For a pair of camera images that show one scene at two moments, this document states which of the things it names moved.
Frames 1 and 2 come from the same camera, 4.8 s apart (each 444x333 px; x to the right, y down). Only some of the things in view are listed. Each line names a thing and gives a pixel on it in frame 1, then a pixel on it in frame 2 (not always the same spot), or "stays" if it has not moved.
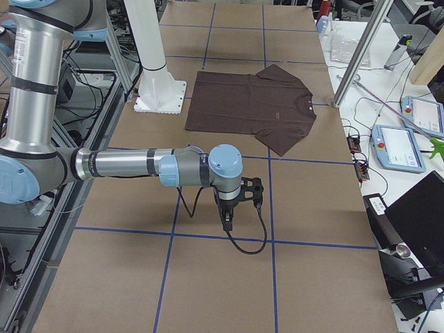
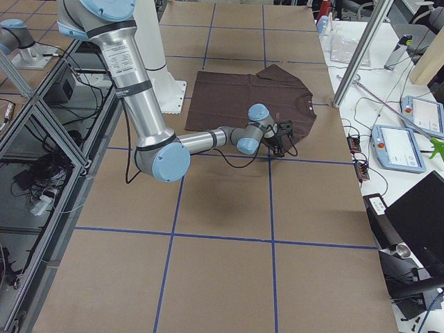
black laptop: [419, 215] stays
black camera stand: [413, 291] stays
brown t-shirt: [271, 105] stays
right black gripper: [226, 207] → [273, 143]
